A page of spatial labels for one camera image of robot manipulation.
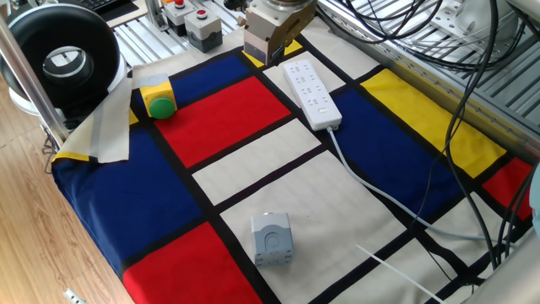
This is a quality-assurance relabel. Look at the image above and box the black keyboard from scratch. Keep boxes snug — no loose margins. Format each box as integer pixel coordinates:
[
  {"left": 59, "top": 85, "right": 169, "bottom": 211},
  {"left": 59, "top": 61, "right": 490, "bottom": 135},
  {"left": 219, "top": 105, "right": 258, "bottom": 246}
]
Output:
[{"left": 62, "top": 0, "right": 127, "bottom": 13}]

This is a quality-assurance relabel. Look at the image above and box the small metal floor bracket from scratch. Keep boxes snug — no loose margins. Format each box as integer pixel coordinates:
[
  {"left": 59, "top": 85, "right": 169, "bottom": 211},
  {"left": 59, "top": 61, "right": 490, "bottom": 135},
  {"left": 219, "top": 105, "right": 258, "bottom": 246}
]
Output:
[{"left": 62, "top": 287, "right": 88, "bottom": 304}]

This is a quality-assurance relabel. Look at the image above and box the grey round metal pedestal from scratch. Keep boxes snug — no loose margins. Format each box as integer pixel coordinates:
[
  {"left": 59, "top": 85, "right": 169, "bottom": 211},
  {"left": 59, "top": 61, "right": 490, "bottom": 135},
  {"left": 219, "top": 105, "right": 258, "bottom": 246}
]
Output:
[{"left": 429, "top": 0, "right": 522, "bottom": 58}]

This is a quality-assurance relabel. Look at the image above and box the colour block tablecloth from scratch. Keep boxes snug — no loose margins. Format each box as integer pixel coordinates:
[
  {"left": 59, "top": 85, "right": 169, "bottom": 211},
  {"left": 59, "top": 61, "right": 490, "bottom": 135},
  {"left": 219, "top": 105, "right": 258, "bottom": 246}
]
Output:
[{"left": 50, "top": 24, "right": 535, "bottom": 304}]

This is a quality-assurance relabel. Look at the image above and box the white power strip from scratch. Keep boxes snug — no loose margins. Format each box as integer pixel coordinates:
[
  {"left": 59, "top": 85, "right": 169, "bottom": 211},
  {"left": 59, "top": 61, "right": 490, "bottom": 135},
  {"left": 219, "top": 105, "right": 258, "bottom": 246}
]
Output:
[{"left": 282, "top": 58, "right": 343, "bottom": 132}]

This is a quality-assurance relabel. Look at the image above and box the thick black gripper cable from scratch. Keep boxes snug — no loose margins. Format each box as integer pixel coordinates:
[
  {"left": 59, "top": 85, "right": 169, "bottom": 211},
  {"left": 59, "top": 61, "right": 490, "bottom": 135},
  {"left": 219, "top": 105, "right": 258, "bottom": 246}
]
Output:
[{"left": 442, "top": 0, "right": 501, "bottom": 271}]

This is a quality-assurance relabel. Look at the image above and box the white zip tie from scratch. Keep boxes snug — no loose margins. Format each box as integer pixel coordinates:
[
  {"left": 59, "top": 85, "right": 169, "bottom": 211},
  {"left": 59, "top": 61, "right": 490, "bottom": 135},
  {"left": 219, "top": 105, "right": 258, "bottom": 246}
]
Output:
[{"left": 354, "top": 243, "right": 449, "bottom": 304}]

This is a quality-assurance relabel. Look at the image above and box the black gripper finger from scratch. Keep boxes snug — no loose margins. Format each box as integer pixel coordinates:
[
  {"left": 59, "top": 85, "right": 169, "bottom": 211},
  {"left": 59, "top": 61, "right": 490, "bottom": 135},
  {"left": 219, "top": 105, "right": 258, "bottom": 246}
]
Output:
[{"left": 269, "top": 45, "right": 285, "bottom": 68}]

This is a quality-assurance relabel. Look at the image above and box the yellow box green mushroom button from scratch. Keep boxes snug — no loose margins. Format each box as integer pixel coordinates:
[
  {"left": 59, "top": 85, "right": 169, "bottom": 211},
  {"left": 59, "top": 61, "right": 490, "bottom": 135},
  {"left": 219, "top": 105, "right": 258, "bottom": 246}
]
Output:
[{"left": 138, "top": 73, "right": 178, "bottom": 121}]

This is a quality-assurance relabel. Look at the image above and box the aluminium profile bracket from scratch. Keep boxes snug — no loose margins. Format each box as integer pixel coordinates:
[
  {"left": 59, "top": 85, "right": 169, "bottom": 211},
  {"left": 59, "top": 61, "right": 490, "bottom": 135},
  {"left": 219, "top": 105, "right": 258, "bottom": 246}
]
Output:
[{"left": 145, "top": 0, "right": 170, "bottom": 31}]

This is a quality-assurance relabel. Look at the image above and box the grey box small green button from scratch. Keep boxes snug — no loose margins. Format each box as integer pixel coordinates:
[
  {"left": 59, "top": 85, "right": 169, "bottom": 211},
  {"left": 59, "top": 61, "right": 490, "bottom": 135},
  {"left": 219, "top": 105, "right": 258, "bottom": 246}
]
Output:
[{"left": 250, "top": 212, "right": 295, "bottom": 268}]

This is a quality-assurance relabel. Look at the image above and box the grey power strip cable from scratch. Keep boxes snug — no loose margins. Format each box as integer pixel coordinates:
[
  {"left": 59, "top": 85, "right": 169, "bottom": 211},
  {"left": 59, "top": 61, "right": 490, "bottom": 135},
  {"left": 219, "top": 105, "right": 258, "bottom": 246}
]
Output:
[{"left": 327, "top": 128, "right": 518, "bottom": 247}]

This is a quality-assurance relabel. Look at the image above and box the grey box red button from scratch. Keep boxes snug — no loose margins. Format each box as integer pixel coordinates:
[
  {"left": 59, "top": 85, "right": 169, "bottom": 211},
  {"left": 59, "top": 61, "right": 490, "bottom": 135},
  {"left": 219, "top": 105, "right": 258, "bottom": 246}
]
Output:
[
  {"left": 163, "top": 0, "right": 197, "bottom": 37},
  {"left": 184, "top": 8, "right": 224, "bottom": 54}
]

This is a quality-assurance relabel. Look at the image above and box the black cable bundle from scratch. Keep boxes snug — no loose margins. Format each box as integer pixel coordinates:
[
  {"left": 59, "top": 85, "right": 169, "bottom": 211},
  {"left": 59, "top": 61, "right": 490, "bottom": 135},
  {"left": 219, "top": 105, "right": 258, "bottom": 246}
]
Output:
[{"left": 318, "top": 0, "right": 540, "bottom": 73}]

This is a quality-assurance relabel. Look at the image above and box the thin black cable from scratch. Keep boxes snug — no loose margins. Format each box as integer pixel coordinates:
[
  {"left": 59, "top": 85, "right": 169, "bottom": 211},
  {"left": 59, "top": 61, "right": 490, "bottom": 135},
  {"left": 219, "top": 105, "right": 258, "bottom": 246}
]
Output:
[{"left": 409, "top": 71, "right": 486, "bottom": 286}]

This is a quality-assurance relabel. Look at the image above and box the aluminium frame post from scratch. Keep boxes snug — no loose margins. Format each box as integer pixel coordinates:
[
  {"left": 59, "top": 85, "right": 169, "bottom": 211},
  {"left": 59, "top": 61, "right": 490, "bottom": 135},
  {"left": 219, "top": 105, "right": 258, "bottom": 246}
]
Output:
[{"left": 0, "top": 14, "right": 72, "bottom": 148}]

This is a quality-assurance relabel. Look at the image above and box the silver Schunk gripper body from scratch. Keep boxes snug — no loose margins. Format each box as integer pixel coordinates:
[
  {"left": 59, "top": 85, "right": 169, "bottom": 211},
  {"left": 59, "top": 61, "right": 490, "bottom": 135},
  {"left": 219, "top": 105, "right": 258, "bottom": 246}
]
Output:
[{"left": 243, "top": 0, "right": 318, "bottom": 68}]

